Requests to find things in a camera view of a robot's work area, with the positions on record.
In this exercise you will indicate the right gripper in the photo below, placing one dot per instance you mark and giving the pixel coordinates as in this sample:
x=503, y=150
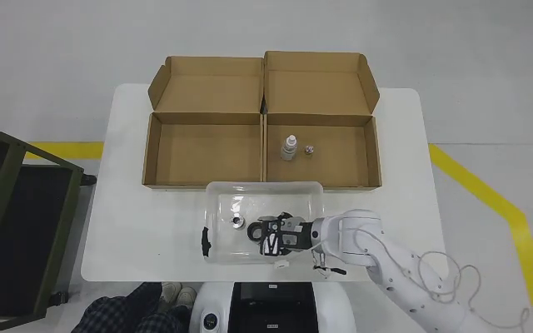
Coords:
x=297, y=241

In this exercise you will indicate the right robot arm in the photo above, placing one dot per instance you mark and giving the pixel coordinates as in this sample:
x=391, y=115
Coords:
x=387, y=254

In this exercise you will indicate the small white tag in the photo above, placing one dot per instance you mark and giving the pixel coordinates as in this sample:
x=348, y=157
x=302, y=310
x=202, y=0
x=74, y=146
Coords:
x=282, y=264

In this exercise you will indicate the deep clear plastic tray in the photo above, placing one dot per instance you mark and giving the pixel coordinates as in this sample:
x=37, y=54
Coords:
x=225, y=249

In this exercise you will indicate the black tape strip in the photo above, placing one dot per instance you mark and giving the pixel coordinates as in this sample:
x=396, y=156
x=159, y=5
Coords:
x=205, y=245

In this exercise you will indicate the robot body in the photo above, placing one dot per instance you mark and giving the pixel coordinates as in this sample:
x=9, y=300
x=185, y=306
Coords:
x=270, y=308

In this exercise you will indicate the small white spray bottle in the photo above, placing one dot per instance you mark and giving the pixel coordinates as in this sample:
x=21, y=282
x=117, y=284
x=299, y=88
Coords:
x=288, y=149

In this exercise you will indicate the shallow cardboard box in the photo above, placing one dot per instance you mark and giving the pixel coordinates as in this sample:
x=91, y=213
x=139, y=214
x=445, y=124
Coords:
x=333, y=158
x=208, y=154

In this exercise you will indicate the small metal bush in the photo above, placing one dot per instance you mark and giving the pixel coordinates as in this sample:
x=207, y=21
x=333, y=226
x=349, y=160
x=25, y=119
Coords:
x=308, y=150

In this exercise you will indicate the person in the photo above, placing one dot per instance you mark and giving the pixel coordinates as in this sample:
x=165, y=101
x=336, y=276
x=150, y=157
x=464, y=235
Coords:
x=125, y=312

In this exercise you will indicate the dark green metal cart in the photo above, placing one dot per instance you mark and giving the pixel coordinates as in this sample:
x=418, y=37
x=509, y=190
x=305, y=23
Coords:
x=37, y=233

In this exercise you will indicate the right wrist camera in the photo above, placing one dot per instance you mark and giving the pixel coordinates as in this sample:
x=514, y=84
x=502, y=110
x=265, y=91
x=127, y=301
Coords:
x=287, y=220

